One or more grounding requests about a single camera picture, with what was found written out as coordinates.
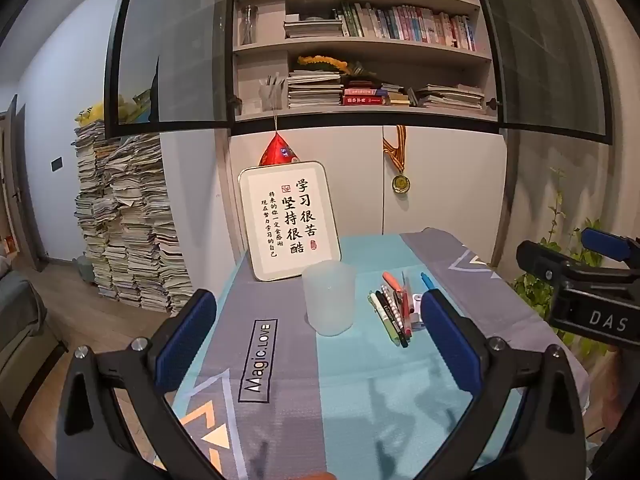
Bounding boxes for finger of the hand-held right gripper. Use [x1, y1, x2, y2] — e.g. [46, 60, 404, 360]
[580, 227, 640, 263]
[516, 240, 581, 286]

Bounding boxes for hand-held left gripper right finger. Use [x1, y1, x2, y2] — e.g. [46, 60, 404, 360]
[420, 288, 586, 480]

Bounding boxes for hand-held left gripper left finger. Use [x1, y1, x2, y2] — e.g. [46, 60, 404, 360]
[57, 288, 236, 480]

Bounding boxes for black pen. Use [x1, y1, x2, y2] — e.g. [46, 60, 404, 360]
[375, 290, 410, 349]

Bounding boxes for green pen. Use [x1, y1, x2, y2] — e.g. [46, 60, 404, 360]
[368, 292, 401, 345]

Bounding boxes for frosted plastic cup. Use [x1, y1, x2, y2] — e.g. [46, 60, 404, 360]
[301, 260, 357, 337]

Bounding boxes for green leafy plant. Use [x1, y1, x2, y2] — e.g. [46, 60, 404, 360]
[510, 167, 608, 366]

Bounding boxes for white patterned pen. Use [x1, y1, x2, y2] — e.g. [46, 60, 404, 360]
[381, 285, 407, 335]

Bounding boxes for tall pile of paper stacks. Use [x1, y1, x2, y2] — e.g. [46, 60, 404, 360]
[74, 121, 195, 313]

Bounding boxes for blue grey tablecloth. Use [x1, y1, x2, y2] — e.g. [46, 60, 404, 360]
[162, 227, 591, 480]

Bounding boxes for framed calligraphy sign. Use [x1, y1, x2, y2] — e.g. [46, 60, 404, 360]
[237, 161, 342, 282]

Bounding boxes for gold medal with striped ribbon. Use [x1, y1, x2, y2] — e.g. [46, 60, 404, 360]
[382, 125, 412, 195]

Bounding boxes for grey sofa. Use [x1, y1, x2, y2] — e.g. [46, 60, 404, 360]
[0, 265, 68, 426]

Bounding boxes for messy stack of papers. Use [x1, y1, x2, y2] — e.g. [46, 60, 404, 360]
[407, 82, 486, 110]

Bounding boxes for dark glass cabinet door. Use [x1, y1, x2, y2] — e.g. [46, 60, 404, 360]
[465, 0, 614, 146]
[104, 0, 236, 139]

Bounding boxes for red hanging ornament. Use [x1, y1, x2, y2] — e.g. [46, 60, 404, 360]
[257, 112, 300, 167]

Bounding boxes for grey room door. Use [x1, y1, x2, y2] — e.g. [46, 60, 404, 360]
[0, 94, 43, 273]

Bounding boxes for stack of red books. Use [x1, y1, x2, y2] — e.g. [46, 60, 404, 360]
[341, 80, 392, 106]

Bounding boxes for yellow plush toy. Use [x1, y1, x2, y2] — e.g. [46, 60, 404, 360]
[75, 101, 106, 126]

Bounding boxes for clear pen holder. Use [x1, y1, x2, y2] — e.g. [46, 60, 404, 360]
[259, 74, 287, 113]

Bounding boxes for row of colourful books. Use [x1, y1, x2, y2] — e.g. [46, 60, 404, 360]
[341, 1, 477, 52]

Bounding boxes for stack of magazines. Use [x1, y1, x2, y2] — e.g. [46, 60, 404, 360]
[287, 70, 345, 109]

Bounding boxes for white bookshelf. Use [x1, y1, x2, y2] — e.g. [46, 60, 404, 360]
[230, 0, 501, 123]

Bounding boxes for yellow artificial flowers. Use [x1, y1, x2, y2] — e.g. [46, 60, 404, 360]
[297, 55, 368, 76]

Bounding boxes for clear glass jar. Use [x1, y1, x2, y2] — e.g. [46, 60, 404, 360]
[239, 5, 259, 46]

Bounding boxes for flat stack of grey books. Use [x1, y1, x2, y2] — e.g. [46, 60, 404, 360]
[283, 14, 345, 39]

